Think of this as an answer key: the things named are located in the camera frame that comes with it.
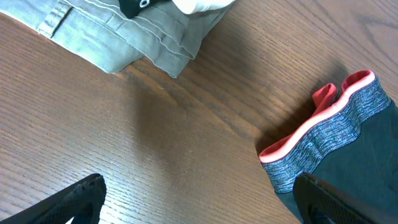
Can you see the white folded t-shirt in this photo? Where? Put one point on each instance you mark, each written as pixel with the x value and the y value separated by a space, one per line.
pixel 193 6

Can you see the black leggings with red waistband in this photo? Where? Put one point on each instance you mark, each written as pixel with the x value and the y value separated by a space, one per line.
pixel 350 141

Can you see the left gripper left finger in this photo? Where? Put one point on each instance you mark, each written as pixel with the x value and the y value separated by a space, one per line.
pixel 78 203

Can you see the khaki folded garment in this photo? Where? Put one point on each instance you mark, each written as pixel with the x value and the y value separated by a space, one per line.
pixel 100 33

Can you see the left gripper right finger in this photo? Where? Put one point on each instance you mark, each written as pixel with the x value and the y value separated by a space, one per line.
pixel 320 202

